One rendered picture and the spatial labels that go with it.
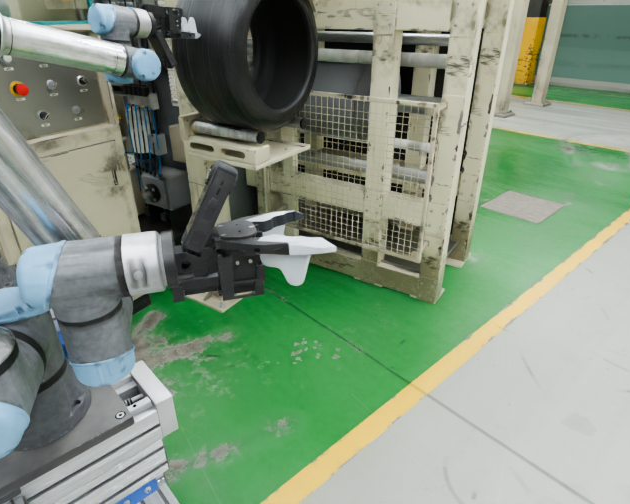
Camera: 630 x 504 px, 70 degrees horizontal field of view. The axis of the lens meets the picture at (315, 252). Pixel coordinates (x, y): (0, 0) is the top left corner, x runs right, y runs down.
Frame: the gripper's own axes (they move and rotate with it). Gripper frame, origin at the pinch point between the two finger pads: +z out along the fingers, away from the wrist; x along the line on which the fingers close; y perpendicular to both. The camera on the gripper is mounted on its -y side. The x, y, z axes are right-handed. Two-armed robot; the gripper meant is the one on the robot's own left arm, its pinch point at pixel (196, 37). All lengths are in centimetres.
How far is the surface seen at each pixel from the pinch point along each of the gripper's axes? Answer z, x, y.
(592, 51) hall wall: 937, -51, 37
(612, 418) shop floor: 56, -146, -119
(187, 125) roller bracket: 14.7, 22.9, -31.4
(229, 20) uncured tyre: 4.7, -9.8, 5.3
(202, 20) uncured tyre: 2.0, -0.8, 5.0
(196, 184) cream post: 27, 33, -60
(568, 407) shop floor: 53, -132, -120
